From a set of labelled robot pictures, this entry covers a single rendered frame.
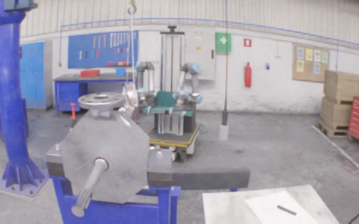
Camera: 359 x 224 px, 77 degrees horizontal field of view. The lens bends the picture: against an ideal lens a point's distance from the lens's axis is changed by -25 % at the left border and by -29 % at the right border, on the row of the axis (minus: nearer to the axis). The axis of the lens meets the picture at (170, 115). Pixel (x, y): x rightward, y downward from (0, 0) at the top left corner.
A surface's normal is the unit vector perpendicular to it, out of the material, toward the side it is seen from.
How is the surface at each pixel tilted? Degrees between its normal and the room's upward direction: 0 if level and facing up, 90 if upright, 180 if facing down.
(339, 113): 90
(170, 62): 90
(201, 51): 90
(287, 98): 90
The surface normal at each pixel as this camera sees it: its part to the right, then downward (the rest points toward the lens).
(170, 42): -0.24, 0.26
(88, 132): -0.02, 0.27
